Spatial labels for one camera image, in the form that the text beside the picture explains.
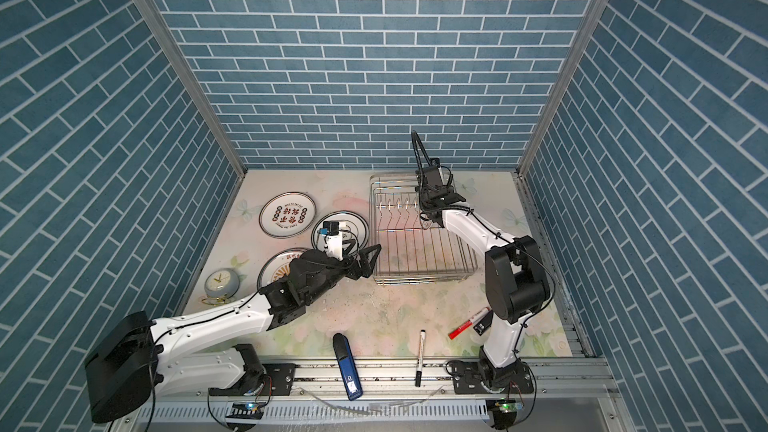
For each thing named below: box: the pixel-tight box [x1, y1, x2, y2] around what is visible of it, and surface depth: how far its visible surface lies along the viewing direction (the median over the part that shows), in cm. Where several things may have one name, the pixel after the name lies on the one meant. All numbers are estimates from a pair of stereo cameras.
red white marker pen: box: [448, 307, 491, 340], surface depth 84 cm
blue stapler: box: [332, 333, 363, 401], surface depth 74 cm
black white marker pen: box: [415, 329, 426, 388], surface depth 78 cm
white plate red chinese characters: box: [259, 192, 317, 239], surface depth 107 cm
